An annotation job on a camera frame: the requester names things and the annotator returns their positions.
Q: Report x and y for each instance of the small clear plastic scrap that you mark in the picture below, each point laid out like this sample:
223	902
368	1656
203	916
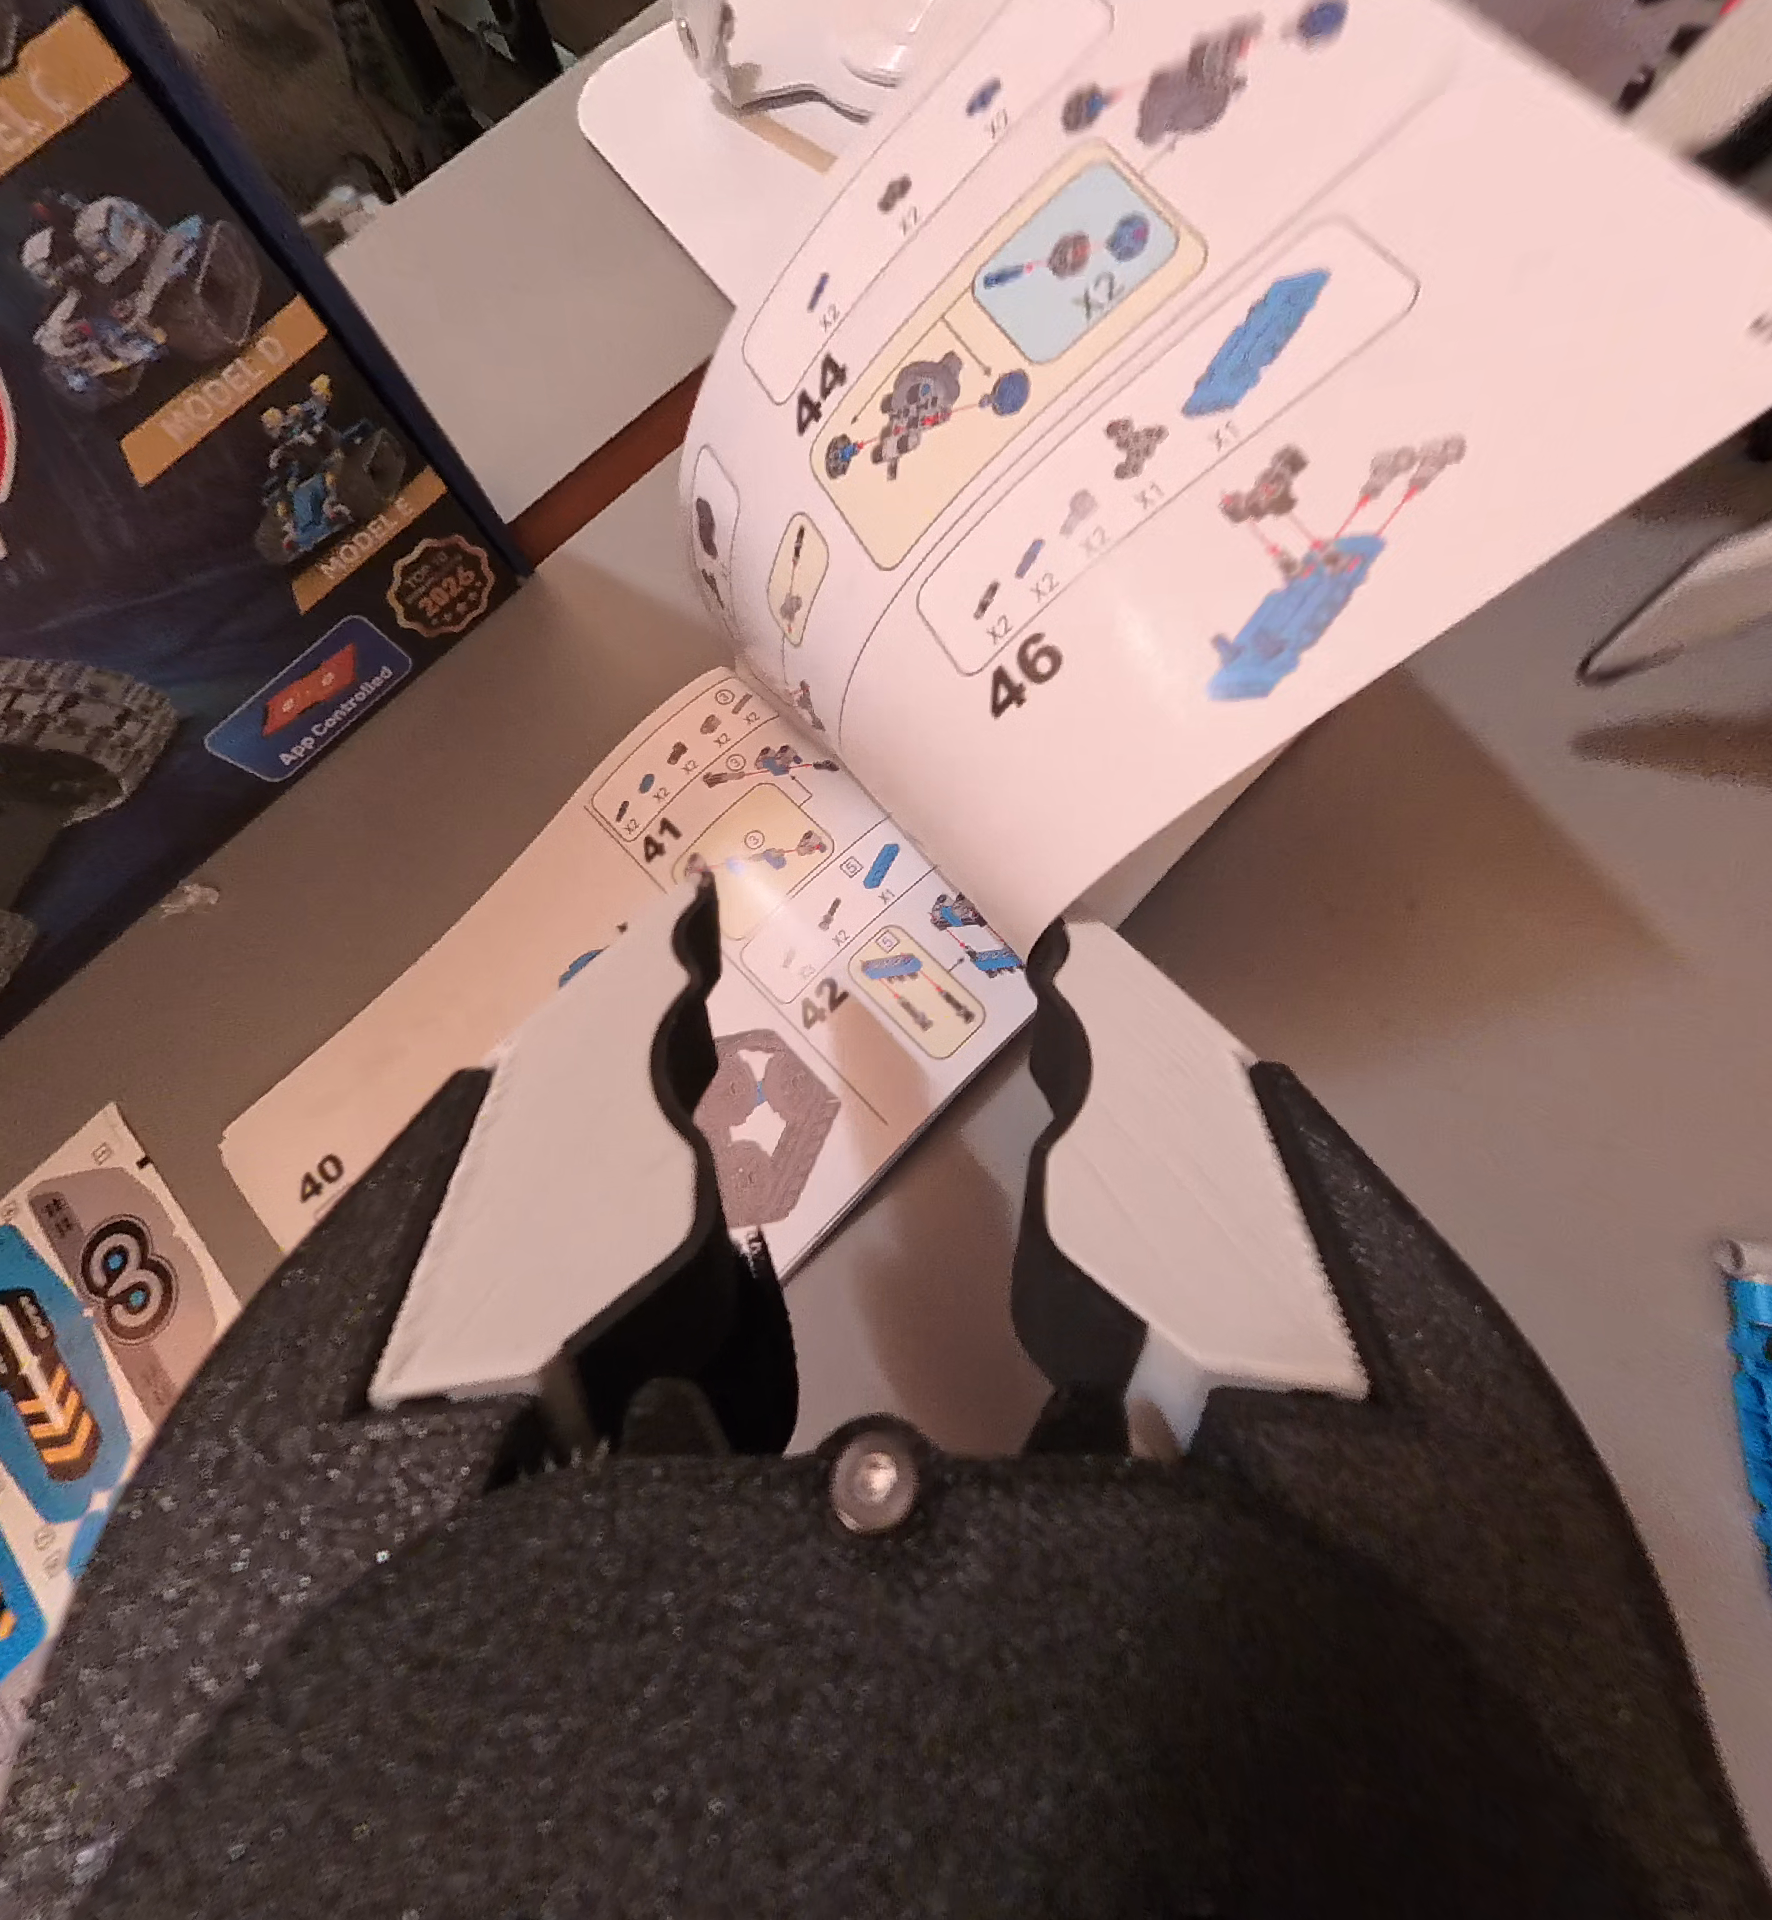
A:
185	897

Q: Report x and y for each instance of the grey desk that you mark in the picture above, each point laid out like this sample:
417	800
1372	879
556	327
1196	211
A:
1427	972

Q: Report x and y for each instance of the instruction booklet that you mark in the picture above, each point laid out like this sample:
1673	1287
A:
1502	224

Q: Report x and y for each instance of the grey connector brick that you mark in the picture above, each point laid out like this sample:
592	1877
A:
1750	1257

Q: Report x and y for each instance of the robot kit box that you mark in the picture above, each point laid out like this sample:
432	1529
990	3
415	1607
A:
150	599

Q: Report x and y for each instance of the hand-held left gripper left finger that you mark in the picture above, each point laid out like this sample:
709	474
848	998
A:
556	1201

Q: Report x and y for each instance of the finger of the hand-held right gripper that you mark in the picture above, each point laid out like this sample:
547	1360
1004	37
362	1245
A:
1756	536

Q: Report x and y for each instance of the white folding stand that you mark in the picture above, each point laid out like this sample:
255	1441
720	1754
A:
664	151

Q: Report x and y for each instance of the blue sticker sheet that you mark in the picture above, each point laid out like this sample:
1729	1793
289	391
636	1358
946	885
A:
29	1347

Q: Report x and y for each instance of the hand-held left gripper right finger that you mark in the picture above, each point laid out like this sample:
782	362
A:
1200	1213

